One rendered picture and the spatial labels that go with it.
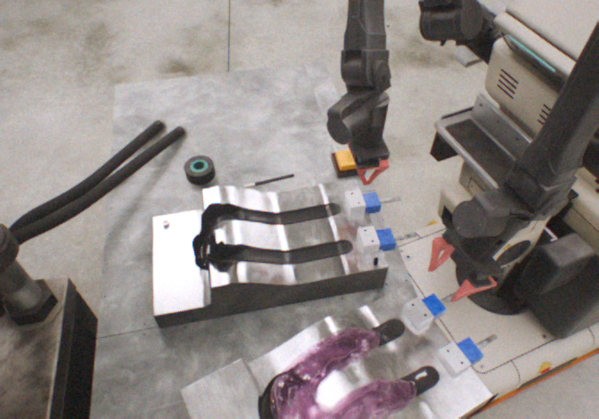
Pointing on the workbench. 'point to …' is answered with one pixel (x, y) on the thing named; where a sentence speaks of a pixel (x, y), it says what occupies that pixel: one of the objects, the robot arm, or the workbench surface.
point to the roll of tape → (200, 169)
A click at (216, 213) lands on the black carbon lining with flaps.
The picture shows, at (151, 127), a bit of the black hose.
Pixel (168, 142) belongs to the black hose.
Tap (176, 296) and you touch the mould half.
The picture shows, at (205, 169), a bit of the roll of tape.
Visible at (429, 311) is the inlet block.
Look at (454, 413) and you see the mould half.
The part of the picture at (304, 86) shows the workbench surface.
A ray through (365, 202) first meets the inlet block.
